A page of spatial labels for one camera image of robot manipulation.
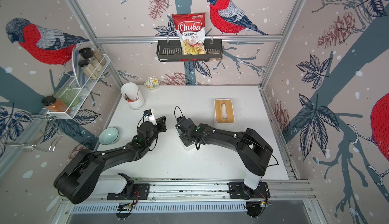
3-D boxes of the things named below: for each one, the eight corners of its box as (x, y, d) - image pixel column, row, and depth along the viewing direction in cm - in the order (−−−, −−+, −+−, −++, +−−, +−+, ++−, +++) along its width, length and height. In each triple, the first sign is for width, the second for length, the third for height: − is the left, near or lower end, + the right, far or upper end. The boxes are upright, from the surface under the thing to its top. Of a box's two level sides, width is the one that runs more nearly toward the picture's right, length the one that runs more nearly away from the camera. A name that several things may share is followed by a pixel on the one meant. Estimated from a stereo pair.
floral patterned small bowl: (144, 90, 121) (142, 86, 118) (146, 81, 128) (145, 77, 124) (158, 90, 121) (157, 86, 118) (161, 81, 128) (160, 77, 124)
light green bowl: (99, 146, 91) (94, 143, 87) (106, 130, 98) (102, 126, 94) (117, 146, 91) (113, 143, 87) (123, 130, 98) (119, 126, 94)
